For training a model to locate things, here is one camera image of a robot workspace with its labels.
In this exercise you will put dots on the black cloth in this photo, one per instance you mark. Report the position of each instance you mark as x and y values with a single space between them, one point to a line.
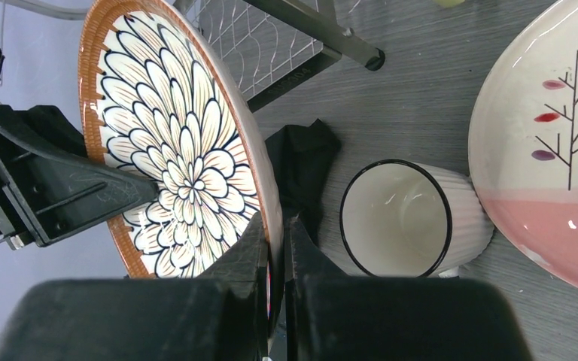
301 158

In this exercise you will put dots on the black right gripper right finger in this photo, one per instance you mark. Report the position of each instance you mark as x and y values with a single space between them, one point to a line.
335 316

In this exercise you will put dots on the flower pattern brown-rim plate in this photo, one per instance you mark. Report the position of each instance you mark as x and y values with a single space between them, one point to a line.
157 102

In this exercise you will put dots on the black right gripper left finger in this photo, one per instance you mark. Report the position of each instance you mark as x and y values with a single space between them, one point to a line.
220 315

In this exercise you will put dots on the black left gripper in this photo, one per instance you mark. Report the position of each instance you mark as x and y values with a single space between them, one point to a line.
49 188

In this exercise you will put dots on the metal dish rack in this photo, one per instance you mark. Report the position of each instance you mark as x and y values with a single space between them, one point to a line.
272 47

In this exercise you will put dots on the light green mug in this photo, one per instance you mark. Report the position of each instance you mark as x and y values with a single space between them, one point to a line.
448 3

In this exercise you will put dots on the white ribbed mug black handle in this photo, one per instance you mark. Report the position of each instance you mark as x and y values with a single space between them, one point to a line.
405 219

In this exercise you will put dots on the pink and cream plate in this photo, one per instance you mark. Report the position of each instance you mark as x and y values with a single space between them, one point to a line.
523 141

